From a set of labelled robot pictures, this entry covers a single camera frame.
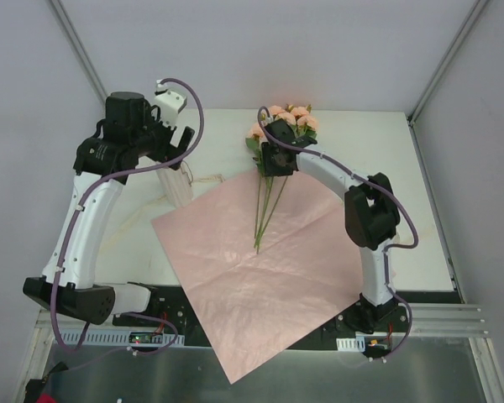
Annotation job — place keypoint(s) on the cream ribbon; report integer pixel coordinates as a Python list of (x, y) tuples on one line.
[(142, 200)]

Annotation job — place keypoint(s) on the aluminium frame post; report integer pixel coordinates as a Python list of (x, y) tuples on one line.
[(78, 49), (470, 21)]

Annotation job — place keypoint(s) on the white ribbed ceramic vase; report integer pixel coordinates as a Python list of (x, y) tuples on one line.
[(177, 184)]

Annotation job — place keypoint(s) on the red cloth object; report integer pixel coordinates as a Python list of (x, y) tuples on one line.
[(44, 398)]

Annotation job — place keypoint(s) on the left white cable duct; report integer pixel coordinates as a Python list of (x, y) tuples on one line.
[(131, 338)]

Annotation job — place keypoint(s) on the right white cable duct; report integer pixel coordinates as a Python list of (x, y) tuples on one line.
[(351, 345)]

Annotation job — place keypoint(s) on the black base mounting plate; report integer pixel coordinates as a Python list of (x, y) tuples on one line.
[(169, 302)]

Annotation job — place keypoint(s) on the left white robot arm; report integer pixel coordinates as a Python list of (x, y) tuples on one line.
[(67, 284)]

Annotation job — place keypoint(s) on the right aluminium frame post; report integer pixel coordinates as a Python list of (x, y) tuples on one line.
[(470, 21)]

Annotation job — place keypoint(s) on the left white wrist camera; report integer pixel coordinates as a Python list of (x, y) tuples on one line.
[(170, 102)]

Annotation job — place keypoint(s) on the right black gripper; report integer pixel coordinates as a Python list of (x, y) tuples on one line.
[(283, 129)]

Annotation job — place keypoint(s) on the white cable duct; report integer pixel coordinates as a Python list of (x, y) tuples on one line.
[(131, 338), (351, 345)]

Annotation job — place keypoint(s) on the pink wrapping paper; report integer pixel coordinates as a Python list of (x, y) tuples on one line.
[(254, 300)]

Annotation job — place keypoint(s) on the left aluminium frame post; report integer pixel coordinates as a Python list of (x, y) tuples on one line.
[(78, 49)]

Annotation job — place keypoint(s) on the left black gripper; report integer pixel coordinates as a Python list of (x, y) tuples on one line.
[(173, 147)]

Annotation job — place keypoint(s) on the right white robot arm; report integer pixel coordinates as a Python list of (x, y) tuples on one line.
[(370, 216)]

